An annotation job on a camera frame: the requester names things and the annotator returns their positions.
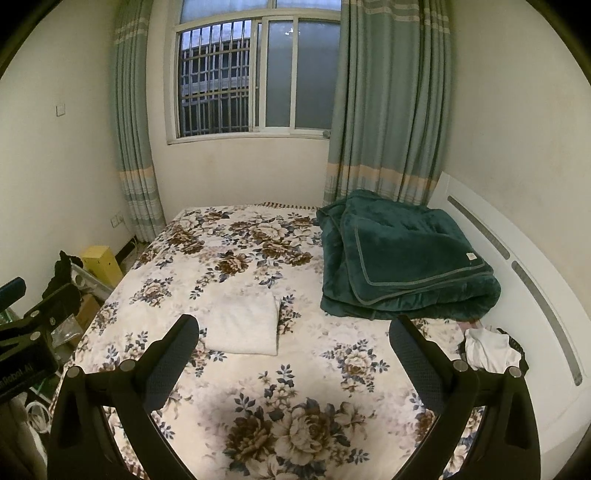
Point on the narrow green striped curtain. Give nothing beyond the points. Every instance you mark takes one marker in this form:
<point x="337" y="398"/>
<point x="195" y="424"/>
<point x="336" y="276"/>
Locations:
<point x="134" y="129"/>

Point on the barred sliding window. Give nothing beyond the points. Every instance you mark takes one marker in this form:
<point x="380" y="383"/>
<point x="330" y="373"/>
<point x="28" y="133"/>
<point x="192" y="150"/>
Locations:
<point x="254" y="74"/>

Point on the white knit sweater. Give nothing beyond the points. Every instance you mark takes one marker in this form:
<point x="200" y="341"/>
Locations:
<point x="244" y="325"/>

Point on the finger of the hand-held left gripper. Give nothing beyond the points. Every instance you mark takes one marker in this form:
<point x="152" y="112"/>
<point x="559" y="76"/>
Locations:
<point x="11" y="290"/>
<point x="55" y="302"/>

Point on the white plastic rack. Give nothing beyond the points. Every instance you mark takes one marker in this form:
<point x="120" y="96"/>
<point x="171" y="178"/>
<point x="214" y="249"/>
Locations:
<point x="92" y="281"/>

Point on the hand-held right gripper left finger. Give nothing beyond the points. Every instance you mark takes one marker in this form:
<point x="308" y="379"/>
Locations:
<point x="173" y="355"/>

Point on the white crumpled garment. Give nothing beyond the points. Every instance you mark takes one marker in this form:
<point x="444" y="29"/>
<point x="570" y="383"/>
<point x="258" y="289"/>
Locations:
<point x="489" y="350"/>

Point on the dark green plush blanket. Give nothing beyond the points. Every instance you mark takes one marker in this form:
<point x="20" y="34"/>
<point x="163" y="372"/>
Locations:
<point x="406" y="258"/>

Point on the wide green striped curtain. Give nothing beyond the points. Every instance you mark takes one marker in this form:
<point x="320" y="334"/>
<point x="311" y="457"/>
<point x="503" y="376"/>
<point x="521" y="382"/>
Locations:
<point x="392" y="101"/>

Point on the black cloth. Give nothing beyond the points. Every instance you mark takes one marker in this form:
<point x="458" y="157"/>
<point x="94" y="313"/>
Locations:
<point x="62" y="274"/>

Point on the bed with floral bedspread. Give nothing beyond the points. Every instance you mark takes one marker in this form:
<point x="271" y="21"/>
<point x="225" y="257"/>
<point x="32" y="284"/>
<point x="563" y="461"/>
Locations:
<point x="258" y="258"/>

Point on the clear plastic bag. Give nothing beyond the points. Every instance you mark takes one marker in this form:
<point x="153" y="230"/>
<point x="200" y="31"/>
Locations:
<point x="67" y="332"/>

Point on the cardboard box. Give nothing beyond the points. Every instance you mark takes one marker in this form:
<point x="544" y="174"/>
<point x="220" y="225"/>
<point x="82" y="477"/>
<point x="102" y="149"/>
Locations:
<point x="87" y="311"/>

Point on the wall socket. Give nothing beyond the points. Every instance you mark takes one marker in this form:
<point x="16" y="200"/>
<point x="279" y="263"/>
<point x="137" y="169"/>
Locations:
<point x="117" y="220"/>

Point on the yellow box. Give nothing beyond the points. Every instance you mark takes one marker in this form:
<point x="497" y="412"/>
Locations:
<point x="104" y="265"/>

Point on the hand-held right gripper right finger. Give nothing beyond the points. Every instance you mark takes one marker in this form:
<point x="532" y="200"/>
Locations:
<point x="413" y="360"/>

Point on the white bed headboard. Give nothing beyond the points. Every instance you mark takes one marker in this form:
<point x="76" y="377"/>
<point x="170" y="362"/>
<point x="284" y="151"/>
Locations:
<point x="531" y="286"/>

